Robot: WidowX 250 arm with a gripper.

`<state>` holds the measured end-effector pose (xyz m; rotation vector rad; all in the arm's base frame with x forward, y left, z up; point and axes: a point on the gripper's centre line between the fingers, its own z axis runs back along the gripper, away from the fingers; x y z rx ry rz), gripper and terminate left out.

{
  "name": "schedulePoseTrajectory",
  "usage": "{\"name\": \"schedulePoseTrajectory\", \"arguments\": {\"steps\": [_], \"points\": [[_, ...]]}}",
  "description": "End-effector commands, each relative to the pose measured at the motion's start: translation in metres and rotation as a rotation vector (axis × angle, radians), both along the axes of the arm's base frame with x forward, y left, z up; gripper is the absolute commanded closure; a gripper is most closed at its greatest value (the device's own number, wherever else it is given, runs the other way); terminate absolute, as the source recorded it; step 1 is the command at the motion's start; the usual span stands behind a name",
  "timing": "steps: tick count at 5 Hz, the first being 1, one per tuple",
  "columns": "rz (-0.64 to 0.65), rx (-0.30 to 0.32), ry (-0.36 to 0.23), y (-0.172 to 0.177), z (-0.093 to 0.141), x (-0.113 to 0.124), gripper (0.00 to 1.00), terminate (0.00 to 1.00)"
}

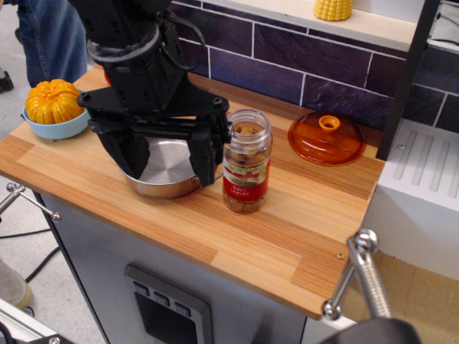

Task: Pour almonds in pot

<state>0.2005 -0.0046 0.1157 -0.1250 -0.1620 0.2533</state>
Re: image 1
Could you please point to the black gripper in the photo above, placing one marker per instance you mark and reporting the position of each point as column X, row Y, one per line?
column 150, row 95

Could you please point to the stainless steel pot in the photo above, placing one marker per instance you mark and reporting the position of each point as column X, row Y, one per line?
column 168, row 173

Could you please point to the clear almond jar red label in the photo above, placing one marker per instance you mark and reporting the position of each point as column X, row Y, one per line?
column 246, row 164

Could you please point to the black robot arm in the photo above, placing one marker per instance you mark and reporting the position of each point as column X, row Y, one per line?
column 122, row 23

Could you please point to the orange glass pot lid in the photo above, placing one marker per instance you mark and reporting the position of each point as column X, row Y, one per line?
column 327, row 139

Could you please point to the red toy tomato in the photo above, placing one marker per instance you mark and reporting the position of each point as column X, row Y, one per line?
column 107, row 79

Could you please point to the light blue bowl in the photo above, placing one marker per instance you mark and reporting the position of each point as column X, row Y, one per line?
column 59, row 131

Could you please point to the yellow toy pumpkin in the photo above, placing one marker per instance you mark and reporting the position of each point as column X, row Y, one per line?
column 53, row 102

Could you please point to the person leg blue jeans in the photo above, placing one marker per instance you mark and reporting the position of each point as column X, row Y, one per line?
column 54, row 41

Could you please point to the grey toy oven panel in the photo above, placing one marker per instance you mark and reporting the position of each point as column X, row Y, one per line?
column 168, row 314

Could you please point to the beige shoe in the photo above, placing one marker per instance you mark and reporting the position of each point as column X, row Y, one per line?
column 14, row 288

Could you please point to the silver clamp screw right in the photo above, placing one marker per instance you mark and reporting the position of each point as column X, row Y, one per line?
column 361, row 266

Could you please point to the yellow toy corn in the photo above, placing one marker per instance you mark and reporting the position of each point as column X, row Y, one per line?
column 333, row 10

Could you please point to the wooden shelf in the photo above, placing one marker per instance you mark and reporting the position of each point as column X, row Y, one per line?
column 389, row 24

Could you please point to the white drain board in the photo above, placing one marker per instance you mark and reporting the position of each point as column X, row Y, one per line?
column 423, row 162

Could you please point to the silver clamp handle left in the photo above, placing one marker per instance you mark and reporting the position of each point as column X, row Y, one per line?
column 15, row 191

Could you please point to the black vertical post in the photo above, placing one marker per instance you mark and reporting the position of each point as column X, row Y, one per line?
column 414, row 58

